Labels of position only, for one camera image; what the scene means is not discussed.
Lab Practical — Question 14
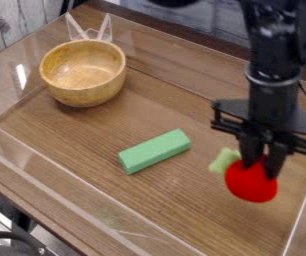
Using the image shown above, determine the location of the black cable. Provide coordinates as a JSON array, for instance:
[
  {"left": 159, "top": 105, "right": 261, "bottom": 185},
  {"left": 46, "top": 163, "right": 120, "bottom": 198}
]
[{"left": 0, "top": 229, "right": 47, "bottom": 256}]

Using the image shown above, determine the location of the black metal stand base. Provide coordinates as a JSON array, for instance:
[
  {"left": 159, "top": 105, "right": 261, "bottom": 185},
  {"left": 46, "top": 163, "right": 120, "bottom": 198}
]
[{"left": 11, "top": 212, "right": 60, "bottom": 256}]

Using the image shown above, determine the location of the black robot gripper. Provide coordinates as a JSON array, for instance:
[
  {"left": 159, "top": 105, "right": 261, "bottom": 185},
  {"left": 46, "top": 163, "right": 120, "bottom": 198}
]
[{"left": 211, "top": 74, "right": 306, "bottom": 179}]

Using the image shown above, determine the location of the clear acrylic corner bracket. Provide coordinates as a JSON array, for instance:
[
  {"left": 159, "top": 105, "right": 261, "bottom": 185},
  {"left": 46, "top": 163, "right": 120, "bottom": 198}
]
[{"left": 66, "top": 13, "right": 114, "bottom": 42}]

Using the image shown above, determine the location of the green rectangular foam block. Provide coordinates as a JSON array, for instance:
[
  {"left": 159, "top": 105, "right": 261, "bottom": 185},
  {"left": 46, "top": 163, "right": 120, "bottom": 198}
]
[{"left": 119, "top": 129, "right": 193, "bottom": 175}]

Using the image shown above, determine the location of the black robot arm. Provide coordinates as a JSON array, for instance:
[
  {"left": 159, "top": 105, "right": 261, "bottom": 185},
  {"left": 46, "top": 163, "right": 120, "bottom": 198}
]
[{"left": 211, "top": 0, "right": 306, "bottom": 179}]

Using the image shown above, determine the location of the light wooden bowl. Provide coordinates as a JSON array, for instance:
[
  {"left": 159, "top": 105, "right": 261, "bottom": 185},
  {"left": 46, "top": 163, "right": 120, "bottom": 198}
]
[{"left": 39, "top": 39, "right": 127, "bottom": 108}]

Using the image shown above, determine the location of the red plush fruit green leaf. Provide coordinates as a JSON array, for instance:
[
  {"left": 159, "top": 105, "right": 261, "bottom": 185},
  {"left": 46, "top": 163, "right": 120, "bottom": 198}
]
[{"left": 209, "top": 147, "right": 278, "bottom": 203}]

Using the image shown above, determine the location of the clear acrylic tray enclosure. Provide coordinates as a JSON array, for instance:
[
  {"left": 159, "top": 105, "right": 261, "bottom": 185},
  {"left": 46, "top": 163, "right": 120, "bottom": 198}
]
[{"left": 0, "top": 18, "right": 306, "bottom": 256}]

